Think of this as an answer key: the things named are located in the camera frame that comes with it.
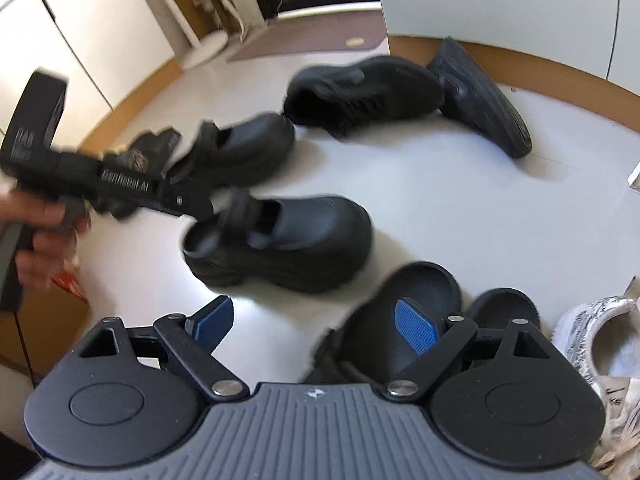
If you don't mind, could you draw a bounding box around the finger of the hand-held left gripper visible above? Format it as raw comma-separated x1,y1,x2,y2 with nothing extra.
160,177,213,221

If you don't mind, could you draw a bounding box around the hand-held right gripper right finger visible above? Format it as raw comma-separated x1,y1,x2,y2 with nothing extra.
385,299,553,401

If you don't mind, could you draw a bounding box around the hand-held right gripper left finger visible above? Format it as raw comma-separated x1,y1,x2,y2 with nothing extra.
77,296,250,401

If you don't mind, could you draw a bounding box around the black chunky platform clog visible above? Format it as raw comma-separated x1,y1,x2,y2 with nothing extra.
165,112,297,201
182,194,373,293

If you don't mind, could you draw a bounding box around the patterned white sneaker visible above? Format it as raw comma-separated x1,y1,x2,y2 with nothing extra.
552,277,640,471

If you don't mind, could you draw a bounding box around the black lace-up sneaker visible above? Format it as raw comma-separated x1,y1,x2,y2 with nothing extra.
283,55,446,138
427,37,532,159

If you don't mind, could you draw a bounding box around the person's left hand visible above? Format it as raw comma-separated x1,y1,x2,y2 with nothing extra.
0,192,93,291

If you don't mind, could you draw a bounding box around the black slide with bear print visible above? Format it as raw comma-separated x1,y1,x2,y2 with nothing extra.
125,127,183,181

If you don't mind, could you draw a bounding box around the red printed packet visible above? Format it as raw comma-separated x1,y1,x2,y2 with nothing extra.
50,270,88,303

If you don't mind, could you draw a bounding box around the white fan base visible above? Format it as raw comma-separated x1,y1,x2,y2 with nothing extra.
152,0,229,69

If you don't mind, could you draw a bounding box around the open cardboard box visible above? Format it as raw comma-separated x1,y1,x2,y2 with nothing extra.
0,270,91,376

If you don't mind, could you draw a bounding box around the brown door mat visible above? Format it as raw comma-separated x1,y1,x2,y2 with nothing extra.
227,10,388,63

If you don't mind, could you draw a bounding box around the white cabinet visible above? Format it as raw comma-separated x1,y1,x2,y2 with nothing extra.
372,0,640,133

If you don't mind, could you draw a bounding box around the white wall closet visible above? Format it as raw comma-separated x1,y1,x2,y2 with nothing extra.
0,0,183,128

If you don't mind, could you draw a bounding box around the black cable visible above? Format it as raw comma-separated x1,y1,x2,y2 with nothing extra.
12,307,38,388

